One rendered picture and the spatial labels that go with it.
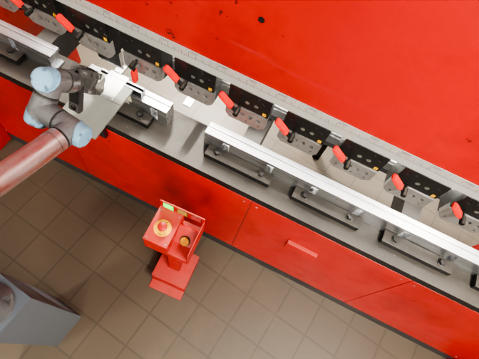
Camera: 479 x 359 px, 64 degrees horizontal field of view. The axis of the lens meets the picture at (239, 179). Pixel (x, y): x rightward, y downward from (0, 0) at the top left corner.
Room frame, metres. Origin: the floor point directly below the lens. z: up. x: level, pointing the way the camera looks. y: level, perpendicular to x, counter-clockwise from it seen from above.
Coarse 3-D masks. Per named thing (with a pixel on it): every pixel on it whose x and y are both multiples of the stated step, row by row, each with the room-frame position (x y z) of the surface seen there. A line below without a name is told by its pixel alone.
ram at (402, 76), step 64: (64, 0) 0.86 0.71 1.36; (128, 0) 0.82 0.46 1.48; (192, 0) 0.79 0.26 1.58; (256, 0) 0.77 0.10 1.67; (320, 0) 0.74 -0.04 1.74; (384, 0) 0.73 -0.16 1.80; (448, 0) 0.71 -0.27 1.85; (192, 64) 0.79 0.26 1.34; (256, 64) 0.76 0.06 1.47; (320, 64) 0.74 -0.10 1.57; (384, 64) 0.72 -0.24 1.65; (448, 64) 0.70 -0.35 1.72; (384, 128) 0.70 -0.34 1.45; (448, 128) 0.68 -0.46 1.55
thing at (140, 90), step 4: (104, 72) 0.90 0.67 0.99; (108, 72) 0.90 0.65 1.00; (128, 80) 0.89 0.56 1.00; (128, 84) 0.88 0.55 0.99; (132, 84) 0.88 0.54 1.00; (136, 84) 0.89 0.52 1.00; (132, 88) 0.86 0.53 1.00; (136, 88) 0.87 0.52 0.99; (140, 88) 0.87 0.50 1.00; (144, 88) 0.88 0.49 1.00; (136, 92) 0.85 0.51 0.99; (140, 92) 0.86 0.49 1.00; (144, 92) 0.87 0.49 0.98; (140, 96) 0.85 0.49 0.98
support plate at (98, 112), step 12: (84, 96) 0.75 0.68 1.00; (96, 96) 0.77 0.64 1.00; (120, 96) 0.81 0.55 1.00; (84, 108) 0.70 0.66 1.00; (96, 108) 0.72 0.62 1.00; (108, 108) 0.74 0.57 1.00; (84, 120) 0.65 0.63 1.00; (96, 120) 0.67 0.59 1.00; (108, 120) 0.69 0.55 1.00; (96, 132) 0.62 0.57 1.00
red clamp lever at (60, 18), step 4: (56, 16) 0.83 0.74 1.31; (60, 16) 0.83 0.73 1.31; (60, 20) 0.82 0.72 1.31; (64, 20) 0.83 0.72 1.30; (64, 24) 0.82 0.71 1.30; (68, 24) 0.83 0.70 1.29; (68, 28) 0.82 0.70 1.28; (72, 28) 0.83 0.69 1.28; (72, 32) 0.82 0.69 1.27; (76, 32) 0.83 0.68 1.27; (80, 32) 0.83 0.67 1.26; (84, 32) 0.85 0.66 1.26; (76, 36) 0.81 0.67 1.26; (80, 36) 0.82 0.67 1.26; (76, 40) 0.81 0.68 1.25
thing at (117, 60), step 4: (120, 52) 0.88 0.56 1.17; (100, 56) 0.88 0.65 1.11; (104, 56) 0.88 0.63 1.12; (116, 56) 0.87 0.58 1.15; (120, 56) 0.88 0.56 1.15; (104, 60) 0.89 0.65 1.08; (108, 60) 0.88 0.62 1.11; (112, 60) 0.87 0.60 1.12; (116, 60) 0.87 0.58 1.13; (120, 60) 0.87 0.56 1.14; (116, 64) 0.87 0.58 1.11; (120, 64) 0.87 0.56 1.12
